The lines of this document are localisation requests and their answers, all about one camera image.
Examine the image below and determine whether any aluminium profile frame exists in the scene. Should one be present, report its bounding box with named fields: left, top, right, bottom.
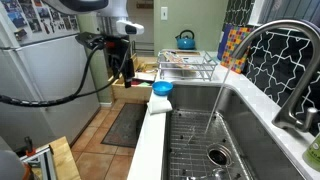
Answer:
left=19, top=144, right=58, bottom=180

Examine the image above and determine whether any blue cutting board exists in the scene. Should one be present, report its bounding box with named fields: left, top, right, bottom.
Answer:
left=217, top=23, right=235, bottom=62

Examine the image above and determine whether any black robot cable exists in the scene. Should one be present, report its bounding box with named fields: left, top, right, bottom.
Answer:
left=0, top=32, right=132, bottom=108

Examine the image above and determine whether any stainless steel sink basin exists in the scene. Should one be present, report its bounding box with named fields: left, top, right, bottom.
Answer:
left=161, top=81, right=308, bottom=180

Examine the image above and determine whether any kitchen window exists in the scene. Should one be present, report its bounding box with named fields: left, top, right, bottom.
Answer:
left=248, top=0, right=320, bottom=27

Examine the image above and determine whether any red handled clamp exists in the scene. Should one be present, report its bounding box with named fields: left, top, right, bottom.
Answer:
left=23, top=136, right=37, bottom=158

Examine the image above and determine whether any wire sink bottom grid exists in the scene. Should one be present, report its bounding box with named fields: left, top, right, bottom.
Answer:
left=166, top=108, right=256, bottom=180

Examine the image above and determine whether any green hand soap bottle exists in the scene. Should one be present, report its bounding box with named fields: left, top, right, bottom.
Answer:
left=301, top=132, right=320, bottom=173

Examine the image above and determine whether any white wall light switch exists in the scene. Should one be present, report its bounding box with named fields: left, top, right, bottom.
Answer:
left=160, top=6, right=169, bottom=22

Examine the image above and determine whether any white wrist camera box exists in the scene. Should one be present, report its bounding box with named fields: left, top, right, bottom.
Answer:
left=115, top=19, right=145, bottom=36

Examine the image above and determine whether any metal wire dish rack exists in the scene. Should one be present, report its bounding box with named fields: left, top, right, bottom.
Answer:
left=157, top=49, right=220, bottom=82

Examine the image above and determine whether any teal kettle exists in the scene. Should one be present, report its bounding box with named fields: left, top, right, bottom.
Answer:
left=175, top=29, right=197, bottom=51

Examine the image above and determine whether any wooden cutting board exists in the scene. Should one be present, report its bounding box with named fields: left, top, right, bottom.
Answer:
left=165, top=49, right=202, bottom=58

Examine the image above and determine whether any open wooden kitchen drawer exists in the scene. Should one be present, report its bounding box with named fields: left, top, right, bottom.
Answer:
left=110, top=53, right=160, bottom=103

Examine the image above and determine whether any brushed steel kitchen faucet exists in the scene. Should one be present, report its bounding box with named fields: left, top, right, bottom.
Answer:
left=229, top=18, right=320, bottom=133

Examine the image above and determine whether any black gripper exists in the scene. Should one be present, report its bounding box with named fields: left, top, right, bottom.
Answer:
left=105, top=35, right=136, bottom=89

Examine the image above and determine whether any dark floor mat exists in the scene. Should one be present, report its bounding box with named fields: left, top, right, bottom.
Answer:
left=100, top=102, right=148, bottom=149

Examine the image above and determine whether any white dish sponge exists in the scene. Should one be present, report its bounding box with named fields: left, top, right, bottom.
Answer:
left=146, top=98, right=174, bottom=116

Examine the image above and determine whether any light wooden board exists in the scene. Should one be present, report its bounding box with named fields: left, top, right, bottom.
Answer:
left=29, top=135, right=82, bottom=180

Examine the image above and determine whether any small blue bowl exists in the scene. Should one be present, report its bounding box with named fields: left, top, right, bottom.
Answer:
left=151, top=80, right=174, bottom=97

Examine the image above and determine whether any multicoloured squares cutting board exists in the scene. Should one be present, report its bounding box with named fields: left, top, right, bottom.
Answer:
left=220, top=25, right=255, bottom=75

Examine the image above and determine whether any white refrigerator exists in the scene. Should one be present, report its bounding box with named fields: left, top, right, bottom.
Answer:
left=0, top=0, right=102, bottom=152

